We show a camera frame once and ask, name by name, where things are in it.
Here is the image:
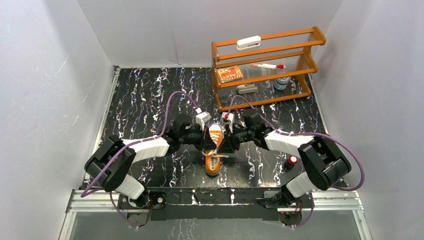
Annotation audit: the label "grey stapler on bottom shelf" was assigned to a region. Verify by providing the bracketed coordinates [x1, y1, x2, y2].
[236, 83, 258, 95]

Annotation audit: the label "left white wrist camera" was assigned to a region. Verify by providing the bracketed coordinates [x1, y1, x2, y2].
[195, 107, 212, 130]

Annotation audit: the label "orange wooden shelf rack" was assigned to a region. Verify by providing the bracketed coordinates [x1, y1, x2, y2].
[211, 26, 327, 113]

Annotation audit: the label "white stapler on top shelf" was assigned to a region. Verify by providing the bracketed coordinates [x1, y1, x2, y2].
[236, 35, 262, 51]

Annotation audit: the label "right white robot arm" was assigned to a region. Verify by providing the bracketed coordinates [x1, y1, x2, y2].
[218, 109, 352, 207]

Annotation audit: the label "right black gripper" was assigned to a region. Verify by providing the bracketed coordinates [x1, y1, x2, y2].
[217, 123, 255, 154]

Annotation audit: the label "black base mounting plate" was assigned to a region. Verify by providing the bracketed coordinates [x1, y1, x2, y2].
[117, 187, 313, 227]

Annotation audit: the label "red emergency stop button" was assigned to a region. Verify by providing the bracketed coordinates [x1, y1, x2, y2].
[283, 155, 299, 172]

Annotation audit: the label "orange snack packet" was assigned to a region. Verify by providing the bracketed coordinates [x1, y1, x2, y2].
[217, 65, 243, 83]

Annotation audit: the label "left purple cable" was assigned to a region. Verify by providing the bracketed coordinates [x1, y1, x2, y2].
[80, 91, 203, 229]

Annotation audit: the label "red white marker pen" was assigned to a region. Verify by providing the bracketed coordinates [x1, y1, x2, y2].
[250, 63, 285, 70]

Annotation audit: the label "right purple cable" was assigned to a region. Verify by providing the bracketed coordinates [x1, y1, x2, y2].
[227, 95, 366, 192]

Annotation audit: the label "white shoelace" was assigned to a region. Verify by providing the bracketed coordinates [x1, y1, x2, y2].
[201, 129, 229, 158]

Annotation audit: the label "purple cable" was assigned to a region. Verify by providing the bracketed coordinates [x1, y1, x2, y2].
[80, 91, 203, 229]
[227, 95, 366, 192]

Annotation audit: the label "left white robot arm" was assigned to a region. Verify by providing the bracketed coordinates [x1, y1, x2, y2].
[84, 111, 211, 208]

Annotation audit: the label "orange canvas sneaker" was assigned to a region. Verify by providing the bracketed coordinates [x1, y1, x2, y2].
[203, 123, 224, 177]

